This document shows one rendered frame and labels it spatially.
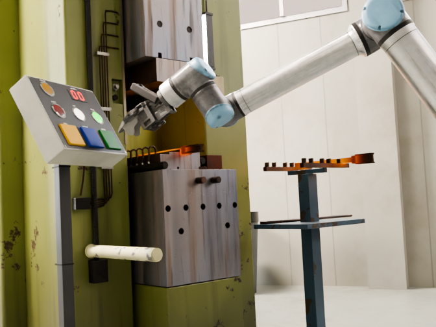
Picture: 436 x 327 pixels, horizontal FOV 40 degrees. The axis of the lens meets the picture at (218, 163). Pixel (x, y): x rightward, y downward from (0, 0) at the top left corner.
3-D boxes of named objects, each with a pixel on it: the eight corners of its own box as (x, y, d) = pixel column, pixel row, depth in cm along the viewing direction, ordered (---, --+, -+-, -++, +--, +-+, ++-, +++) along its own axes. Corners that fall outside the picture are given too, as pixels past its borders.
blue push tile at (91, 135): (104, 146, 194) (94, 128, 196) (91, 145, 187) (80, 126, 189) (101, 150, 194) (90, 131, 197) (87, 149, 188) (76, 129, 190)
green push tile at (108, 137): (122, 149, 203) (112, 131, 205) (109, 147, 196) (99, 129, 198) (118, 152, 204) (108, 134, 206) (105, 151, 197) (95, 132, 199)
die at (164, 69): (196, 85, 248) (195, 63, 248) (156, 81, 235) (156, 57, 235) (141, 101, 280) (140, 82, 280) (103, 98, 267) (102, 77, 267)
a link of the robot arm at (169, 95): (164, 75, 188) (178, 80, 196) (152, 85, 189) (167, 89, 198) (178, 98, 185) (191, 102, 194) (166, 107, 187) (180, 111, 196)
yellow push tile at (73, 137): (86, 144, 185) (76, 125, 187) (70, 143, 178) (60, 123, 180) (81, 147, 185) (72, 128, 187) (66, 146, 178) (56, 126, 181)
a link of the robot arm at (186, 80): (210, 77, 181) (193, 51, 183) (180, 101, 185) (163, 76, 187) (221, 80, 190) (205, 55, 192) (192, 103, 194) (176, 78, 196)
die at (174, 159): (200, 170, 246) (199, 150, 246) (160, 170, 233) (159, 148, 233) (144, 176, 277) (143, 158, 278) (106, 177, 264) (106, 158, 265)
